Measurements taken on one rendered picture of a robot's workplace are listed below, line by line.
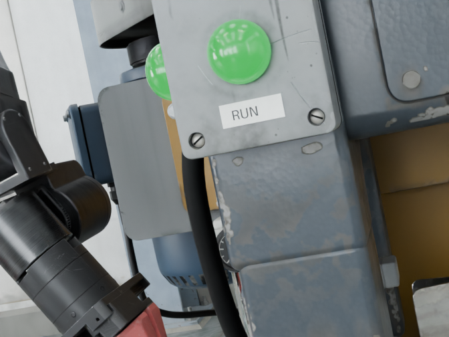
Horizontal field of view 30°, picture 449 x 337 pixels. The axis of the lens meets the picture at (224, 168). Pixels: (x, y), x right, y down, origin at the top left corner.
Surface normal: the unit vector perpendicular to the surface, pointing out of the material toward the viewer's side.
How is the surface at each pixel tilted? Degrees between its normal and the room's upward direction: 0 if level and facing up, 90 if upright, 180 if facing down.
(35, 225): 67
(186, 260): 91
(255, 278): 90
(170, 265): 91
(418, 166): 90
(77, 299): 78
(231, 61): 106
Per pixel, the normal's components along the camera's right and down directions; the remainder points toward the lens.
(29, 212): 0.44, -0.49
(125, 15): -0.88, 0.20
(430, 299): 0.04, 0.04
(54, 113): -0.21, 0.10
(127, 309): 0.70, -0.68
